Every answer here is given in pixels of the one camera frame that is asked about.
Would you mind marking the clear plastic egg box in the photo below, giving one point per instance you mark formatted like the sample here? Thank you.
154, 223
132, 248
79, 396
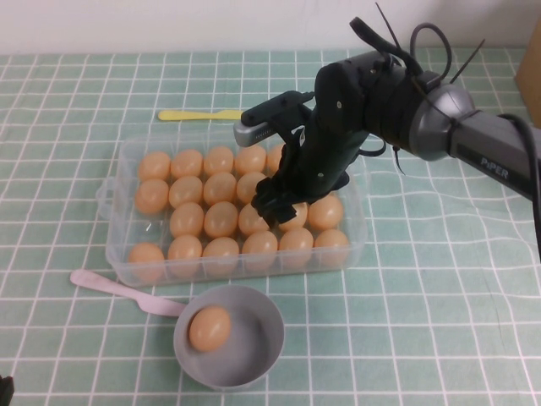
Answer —
148, 226

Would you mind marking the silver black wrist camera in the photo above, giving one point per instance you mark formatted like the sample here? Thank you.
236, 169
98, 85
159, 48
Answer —
253, 133

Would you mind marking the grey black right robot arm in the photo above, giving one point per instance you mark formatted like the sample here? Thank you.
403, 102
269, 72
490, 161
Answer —
444, 118

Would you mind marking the grey round bowl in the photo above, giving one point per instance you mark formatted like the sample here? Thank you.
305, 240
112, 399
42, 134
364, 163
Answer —
253, 338

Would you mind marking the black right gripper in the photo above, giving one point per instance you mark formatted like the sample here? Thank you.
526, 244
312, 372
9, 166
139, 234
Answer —
317, 160

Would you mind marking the yellow plastic knife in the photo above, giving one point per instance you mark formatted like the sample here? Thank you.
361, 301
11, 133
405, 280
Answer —
194, 115

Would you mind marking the green white checked tablecloth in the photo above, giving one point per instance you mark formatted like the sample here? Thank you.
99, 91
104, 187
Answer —
422, 296

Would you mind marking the brown egg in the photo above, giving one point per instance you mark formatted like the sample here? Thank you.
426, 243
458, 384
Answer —
249, 221
301, 215
186, 163
259, 247
152, 195
331, 247
250, 160
273, 158
220, 219
219, 189
220, 254
296, 244
246, 187
185, 191
184, 250
325, 212
218, 160
209, 329
146, 259
187, 220
154, 166

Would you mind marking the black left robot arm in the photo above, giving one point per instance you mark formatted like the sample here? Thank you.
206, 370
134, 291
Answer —
6, 391

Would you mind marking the pink plastic knife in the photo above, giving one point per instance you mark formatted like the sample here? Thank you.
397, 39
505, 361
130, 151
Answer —
127, 294

